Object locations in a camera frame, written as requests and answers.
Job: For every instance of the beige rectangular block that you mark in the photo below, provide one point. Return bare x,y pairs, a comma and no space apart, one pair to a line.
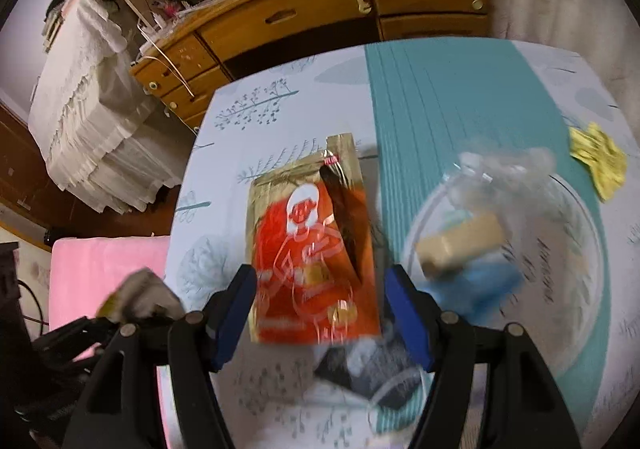
460,239

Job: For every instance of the teal leaf printed tablecloth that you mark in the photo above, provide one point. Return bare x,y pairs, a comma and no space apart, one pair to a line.
300,94

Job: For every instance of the dark clear plastic packaging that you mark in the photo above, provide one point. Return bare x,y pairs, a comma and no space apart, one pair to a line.
365,374

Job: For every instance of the yellow paper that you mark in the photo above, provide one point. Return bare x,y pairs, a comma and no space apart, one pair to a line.
600,159

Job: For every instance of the brown wooden door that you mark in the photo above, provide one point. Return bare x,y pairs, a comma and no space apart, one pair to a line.
20,164

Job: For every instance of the wooden desk with drawers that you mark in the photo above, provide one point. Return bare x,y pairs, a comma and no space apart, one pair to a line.
300,14

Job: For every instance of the orange gold snack packet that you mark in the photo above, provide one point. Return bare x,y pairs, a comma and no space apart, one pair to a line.
300,249

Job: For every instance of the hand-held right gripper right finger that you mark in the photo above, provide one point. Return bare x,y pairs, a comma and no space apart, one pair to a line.
410,319

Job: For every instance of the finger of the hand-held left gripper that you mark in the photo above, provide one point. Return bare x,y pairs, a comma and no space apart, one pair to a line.
75,334

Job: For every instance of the blue plastic wrapper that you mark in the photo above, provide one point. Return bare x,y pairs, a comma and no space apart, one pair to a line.
480,289

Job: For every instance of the pink cushioned seat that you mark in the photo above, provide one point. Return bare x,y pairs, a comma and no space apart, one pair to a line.
100,264

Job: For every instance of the white lace cloth cover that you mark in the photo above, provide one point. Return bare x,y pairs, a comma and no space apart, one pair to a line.
85,119

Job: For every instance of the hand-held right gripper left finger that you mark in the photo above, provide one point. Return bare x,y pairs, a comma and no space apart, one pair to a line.
235,314

